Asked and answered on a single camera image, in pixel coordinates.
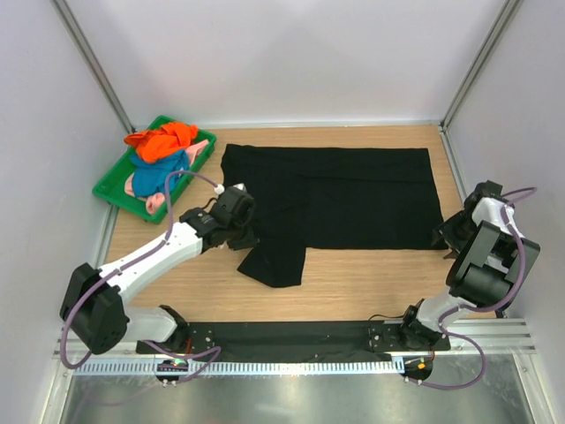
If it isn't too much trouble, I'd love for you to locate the black t shirt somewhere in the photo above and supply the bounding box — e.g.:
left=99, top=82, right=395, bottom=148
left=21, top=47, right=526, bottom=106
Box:
left=221, top=144, right=447, bottom=288

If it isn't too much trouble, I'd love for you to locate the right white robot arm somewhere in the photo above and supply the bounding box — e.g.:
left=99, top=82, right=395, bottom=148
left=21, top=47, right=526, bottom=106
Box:
left=397, top=183, right=540, bottom=350

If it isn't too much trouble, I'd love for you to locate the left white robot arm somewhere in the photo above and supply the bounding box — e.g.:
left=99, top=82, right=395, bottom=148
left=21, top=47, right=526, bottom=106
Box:
left=60, top=208, right=252, bottom=368

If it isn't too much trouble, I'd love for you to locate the pink t shirt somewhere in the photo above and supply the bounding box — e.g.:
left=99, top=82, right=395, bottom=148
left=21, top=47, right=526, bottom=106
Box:
left=124, top=140, right=209, bottom=216

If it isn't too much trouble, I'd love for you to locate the blue t shirt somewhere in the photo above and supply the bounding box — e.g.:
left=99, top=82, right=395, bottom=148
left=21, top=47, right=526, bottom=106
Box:
left=130, top=150, right=189, bottom=198

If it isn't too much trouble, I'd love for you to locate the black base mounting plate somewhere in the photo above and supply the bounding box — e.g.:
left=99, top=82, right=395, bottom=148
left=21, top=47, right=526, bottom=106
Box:
left=158, top=319, right=450, bottom=353

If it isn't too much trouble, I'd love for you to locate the orange t shirt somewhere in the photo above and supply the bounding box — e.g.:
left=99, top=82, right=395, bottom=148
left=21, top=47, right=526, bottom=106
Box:
left=124, top=122, right=199, bottom=163

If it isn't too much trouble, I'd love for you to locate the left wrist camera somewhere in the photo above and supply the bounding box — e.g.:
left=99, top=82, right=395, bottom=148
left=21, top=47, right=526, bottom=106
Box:
left=210, top=183, right=256, bottom=228

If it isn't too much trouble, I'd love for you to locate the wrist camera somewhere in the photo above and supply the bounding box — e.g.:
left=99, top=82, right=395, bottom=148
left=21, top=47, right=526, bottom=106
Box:
left=463, top=180, right=505, bottom=211
left=210, top=183, right=256, bottom=228

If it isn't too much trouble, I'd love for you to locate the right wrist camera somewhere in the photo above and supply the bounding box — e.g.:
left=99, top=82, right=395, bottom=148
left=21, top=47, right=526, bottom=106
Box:
left=463, top=180, right=505, bottom=211

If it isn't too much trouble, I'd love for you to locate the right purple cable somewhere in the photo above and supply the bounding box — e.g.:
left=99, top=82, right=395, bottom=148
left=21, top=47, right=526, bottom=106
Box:
left=414, top=186, right=539, bottom=390

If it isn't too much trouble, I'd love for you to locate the purple cable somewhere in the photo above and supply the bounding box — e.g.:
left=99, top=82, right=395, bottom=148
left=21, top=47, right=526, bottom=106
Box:
left=60, top=170, right=224, bottom=383
left=414, top=186, right=539, bottom=390

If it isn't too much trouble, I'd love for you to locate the slotted grey cable duct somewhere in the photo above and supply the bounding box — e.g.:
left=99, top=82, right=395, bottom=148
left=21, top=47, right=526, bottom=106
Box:
left=74, top=357, right=404, bottom=376

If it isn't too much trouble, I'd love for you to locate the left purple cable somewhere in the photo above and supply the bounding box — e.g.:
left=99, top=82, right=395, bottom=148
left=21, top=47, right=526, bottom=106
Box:
left=60, top=170, right=224, bottom=383

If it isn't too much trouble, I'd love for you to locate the right aluminium corner post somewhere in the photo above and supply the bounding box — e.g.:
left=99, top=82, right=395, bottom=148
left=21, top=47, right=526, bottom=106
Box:
left=440, top=0, right=523, bottom=133

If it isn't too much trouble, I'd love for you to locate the aluminium corner post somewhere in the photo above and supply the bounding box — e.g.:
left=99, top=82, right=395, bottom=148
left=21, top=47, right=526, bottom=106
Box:
left=51, top=0, right=135, bottom=133
left=440, top=0, right=523, bottom=133

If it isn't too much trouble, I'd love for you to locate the left aluminium corner post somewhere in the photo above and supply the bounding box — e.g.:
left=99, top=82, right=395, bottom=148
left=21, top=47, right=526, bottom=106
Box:
left=51, top=0, right=135, bottom=133

